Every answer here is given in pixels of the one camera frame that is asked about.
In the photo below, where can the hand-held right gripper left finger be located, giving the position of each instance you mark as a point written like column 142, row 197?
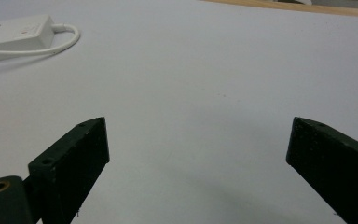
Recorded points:
column 71, row 168

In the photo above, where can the white power strip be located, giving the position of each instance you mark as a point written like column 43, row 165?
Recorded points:
column 11, row 32

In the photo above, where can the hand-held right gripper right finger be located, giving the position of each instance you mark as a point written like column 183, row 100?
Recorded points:
column 332, row 165

